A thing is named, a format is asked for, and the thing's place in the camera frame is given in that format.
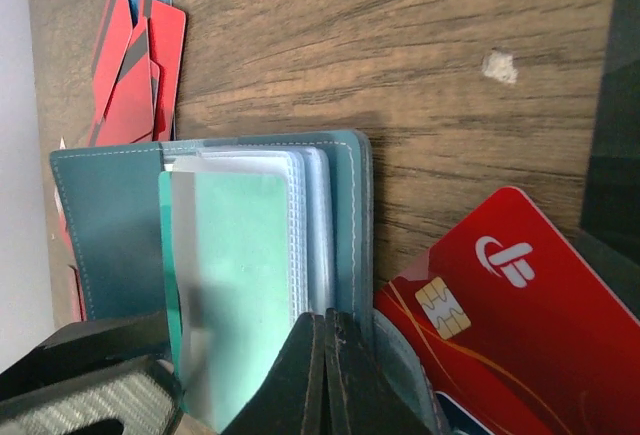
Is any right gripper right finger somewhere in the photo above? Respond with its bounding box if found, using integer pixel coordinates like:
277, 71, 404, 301
325, 308, 430, 435

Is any blue leather card holder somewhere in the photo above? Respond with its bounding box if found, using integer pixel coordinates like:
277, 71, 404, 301
50, 130, 450, 434

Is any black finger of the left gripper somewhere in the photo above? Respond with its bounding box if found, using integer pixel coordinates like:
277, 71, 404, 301
1, 312, 183, 434

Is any teal VIP card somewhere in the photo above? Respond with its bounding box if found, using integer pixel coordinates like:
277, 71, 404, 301
158, 171, 291, 433

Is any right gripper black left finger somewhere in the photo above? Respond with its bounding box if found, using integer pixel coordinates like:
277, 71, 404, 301
224, 313, 325, 434

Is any red VIP card centre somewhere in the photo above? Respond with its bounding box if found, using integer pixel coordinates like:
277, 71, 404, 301
374, 187, 639, 434

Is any red cards top left pile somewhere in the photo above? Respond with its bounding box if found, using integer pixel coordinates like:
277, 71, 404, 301
87, 0, 186, 147

